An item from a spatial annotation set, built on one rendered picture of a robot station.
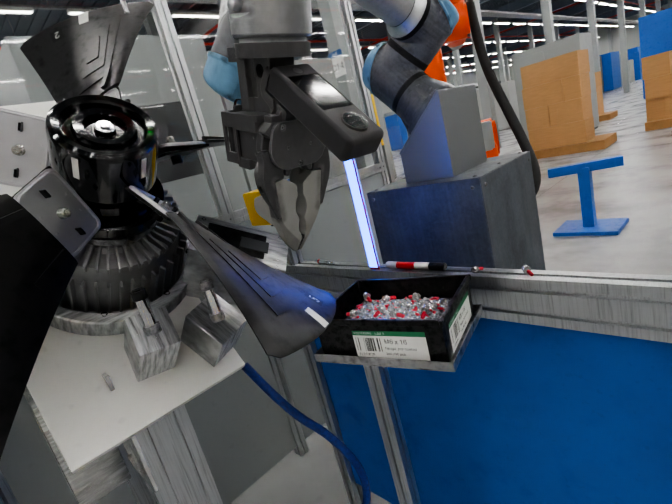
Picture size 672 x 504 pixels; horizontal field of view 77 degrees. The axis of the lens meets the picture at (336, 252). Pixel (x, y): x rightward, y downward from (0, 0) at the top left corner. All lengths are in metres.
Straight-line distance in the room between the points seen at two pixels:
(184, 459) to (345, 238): 1.23
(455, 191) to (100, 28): 0.71
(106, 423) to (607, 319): 0.71
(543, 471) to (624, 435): 0.19
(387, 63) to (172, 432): 0.91
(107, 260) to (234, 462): 1.16
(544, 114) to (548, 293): 7.75
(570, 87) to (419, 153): 7.35
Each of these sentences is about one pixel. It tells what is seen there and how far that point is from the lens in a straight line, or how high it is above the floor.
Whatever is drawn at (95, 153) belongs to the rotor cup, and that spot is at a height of 1.19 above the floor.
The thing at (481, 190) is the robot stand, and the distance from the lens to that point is 0.92.
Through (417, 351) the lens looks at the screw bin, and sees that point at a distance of 0.62.
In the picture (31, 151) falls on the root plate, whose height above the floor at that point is 1.22.
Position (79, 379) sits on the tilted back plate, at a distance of 0.70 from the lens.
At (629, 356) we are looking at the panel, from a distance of 0.76.
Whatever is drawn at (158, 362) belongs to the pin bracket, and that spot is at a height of 0.91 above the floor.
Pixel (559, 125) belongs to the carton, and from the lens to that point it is 8.38.
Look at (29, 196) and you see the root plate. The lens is 0.56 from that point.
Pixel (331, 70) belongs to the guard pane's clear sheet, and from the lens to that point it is 1.94.
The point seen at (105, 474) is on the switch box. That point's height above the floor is 0.66.
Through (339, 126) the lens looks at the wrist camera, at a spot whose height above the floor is 1.15.
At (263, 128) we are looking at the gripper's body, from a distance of 0.41.
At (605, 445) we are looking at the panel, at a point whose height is 0.56.
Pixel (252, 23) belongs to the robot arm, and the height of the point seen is 1.25.
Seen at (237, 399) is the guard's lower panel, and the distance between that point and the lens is 1.60.
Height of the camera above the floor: 1.13
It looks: 14 degrees down
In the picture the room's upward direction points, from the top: 15 degrees counter-clockwise
